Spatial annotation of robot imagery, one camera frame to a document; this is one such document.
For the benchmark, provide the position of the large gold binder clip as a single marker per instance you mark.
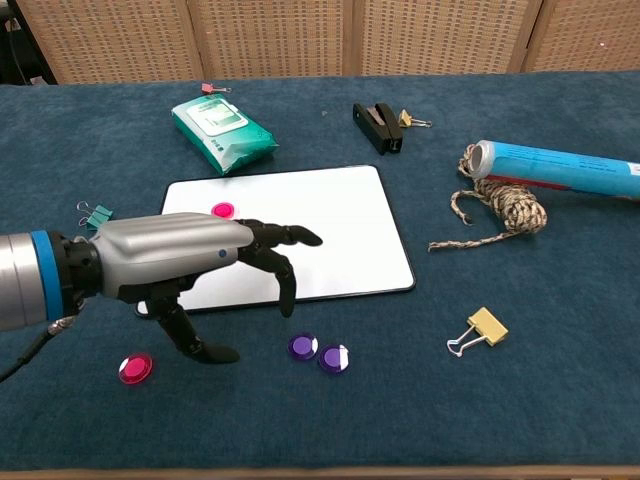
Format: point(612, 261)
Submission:
point(487, 326)

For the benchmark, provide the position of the small gold binder clip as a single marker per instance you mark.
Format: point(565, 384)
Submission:
point(405, 119)

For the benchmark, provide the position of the white rectangular board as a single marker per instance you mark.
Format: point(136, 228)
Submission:
point(325, 225)

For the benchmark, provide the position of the purple magnet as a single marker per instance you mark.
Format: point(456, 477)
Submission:
point(302, 346)
point(334, 358)

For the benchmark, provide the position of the blue felt table cover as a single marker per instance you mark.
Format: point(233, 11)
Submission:
point(450, 400)

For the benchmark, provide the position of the teal binder clip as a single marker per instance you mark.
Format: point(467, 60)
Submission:
point(100, 216)

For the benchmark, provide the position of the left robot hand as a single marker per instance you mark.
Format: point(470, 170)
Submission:
point(165, 250)

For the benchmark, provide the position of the green wet wipes pack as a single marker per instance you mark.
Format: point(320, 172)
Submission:
point(220, 130)

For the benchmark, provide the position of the pink magnet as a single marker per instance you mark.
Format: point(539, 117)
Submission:
point(223, 210)
point(135, 368)

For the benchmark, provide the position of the pink binder clip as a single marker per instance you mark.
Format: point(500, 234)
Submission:
point(207, 88)

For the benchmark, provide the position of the black stapler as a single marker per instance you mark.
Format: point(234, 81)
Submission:
point(380, 130)

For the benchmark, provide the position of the blue cylindrical tube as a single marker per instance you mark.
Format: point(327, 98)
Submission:
point(550, 167)

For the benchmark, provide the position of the wicker folding screen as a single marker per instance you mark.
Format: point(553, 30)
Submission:
point(280, 35)

